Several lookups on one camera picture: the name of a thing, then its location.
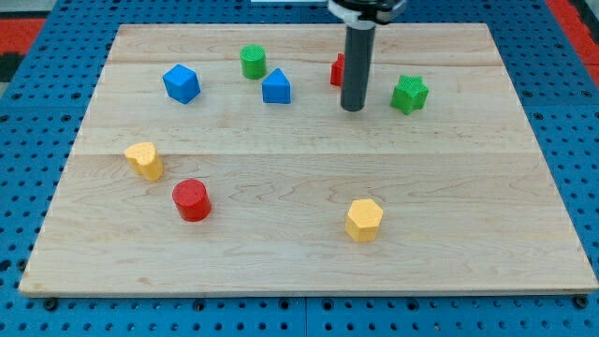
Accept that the blue triangular prism block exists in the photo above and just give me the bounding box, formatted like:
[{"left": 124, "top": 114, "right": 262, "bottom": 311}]
[{"left": 261, "top": 68, "right": 291, "bottom": 104}]

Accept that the red cylinder block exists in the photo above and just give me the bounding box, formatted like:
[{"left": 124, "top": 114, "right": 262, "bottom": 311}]
[{"left": 172, "top": 179, "right": 212, "bottom": 222}]

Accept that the light wooden board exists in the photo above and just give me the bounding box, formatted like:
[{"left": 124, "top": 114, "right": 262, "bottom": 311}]
[{"left": 20, "top": 23, "right": 598, "bottom": 298}]

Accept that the yellow hexagon block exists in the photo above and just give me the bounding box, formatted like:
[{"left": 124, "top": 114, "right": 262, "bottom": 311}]
[{"left": 345, "top": 198, "right": 384, "bottom": 242}]

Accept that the blue cube block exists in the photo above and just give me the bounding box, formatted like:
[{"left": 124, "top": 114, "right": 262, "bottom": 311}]
[{"left": 162, "top": 64, "right": 201, "bottom": 104}]

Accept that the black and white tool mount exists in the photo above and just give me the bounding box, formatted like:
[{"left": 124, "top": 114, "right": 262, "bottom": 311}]
[{"left": 328, "top": 0, "right": 408, "bottom": 26}]

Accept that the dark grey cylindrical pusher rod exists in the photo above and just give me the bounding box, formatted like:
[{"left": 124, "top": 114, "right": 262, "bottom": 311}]
[{"left": 340, "top": 23, "right": 375, "bottom": 111}]

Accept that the green cylinder block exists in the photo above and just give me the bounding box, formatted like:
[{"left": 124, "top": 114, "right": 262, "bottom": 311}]
[{"left": 240, "top": 44, "right": 267, "bottom": 80}]

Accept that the red star block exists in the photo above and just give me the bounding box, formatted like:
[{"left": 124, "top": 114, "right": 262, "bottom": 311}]
[{"left": 329, "top": 52, "right": 344, "bottom": 87}]

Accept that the yellow heart block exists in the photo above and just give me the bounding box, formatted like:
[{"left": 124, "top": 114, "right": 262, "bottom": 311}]
[{"left": 124, "top": 142, "right": 164, "bottom": 182}]

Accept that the green star block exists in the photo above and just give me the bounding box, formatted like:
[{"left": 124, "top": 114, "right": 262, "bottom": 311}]
[{"left": 389, "top": 75, "right": 429, "bottom": 115}]

